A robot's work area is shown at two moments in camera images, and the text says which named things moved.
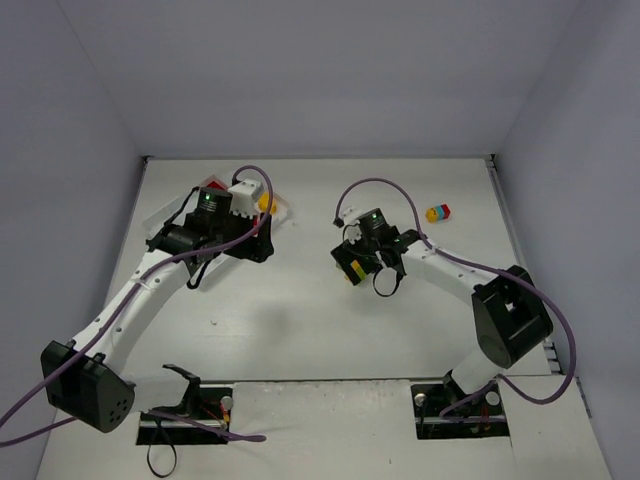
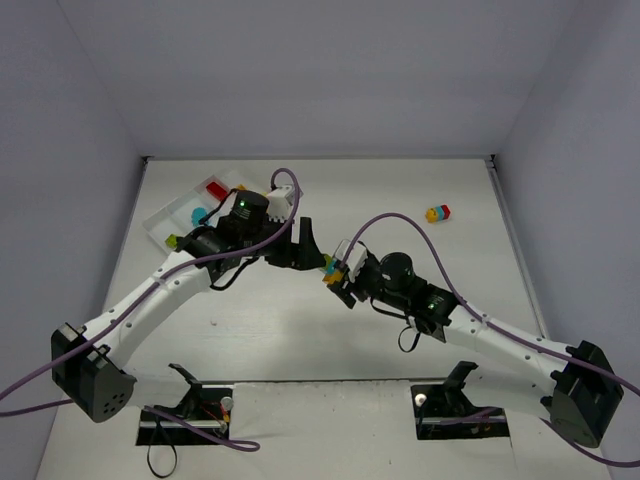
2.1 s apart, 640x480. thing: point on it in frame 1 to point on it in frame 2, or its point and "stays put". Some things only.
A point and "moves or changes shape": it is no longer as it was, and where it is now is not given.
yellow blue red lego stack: [438, 213] stays put
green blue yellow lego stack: [358, 269] moves or changes shape
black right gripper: [353, 261] to [351, 288]
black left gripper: [255, 245] to [288, 245]
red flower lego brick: [214, 185] stays put
